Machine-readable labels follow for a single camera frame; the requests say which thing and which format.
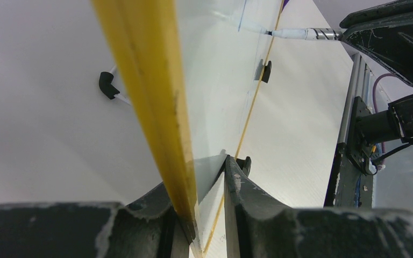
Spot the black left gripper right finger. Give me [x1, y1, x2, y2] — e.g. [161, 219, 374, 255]
[223, 156, 413, 257]

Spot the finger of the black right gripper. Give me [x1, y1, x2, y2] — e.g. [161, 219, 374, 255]
[339, 0, 413, 28]
[341, 12, 413, 87]

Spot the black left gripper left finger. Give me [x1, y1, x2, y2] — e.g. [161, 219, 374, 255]
[0, 184, 189, 257]

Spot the blue white marker pen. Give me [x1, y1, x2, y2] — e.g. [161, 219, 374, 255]
[265, 28, 346, 41]

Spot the yellow framed whiteboard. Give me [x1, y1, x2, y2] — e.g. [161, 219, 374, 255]
[91, 1, 283, 257]

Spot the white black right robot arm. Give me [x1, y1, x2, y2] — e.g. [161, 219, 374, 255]
[339, 1, 413, 144]

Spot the black whiteboard stand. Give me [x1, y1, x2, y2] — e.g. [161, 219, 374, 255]
[98, 60, 273, 178]

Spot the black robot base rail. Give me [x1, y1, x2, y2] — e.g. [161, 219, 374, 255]
[324, 96, 379, 209]

